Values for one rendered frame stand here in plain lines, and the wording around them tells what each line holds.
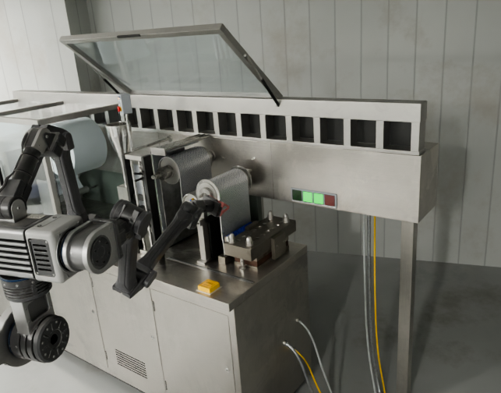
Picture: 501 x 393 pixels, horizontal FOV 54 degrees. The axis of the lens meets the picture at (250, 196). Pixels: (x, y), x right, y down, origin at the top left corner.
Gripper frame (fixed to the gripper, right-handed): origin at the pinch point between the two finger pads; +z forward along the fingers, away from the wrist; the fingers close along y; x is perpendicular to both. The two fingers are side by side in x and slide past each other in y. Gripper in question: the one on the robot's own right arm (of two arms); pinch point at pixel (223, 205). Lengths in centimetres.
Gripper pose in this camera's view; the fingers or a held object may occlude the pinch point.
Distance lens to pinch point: 227.5
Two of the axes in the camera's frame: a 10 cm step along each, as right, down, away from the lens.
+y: 7.3, 3.7, -5.8
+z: 6.3, -0.2, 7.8
